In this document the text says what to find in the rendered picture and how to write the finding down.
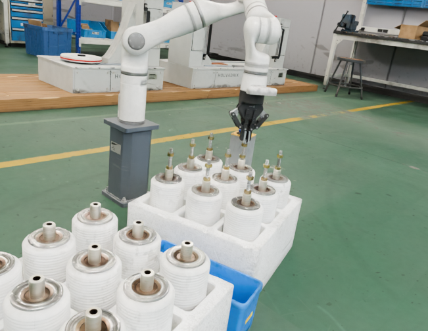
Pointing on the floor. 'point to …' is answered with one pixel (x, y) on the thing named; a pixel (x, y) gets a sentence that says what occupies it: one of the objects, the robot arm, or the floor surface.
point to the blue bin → (239, 322)
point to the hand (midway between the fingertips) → (245, 136)
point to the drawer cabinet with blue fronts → (17, 19)
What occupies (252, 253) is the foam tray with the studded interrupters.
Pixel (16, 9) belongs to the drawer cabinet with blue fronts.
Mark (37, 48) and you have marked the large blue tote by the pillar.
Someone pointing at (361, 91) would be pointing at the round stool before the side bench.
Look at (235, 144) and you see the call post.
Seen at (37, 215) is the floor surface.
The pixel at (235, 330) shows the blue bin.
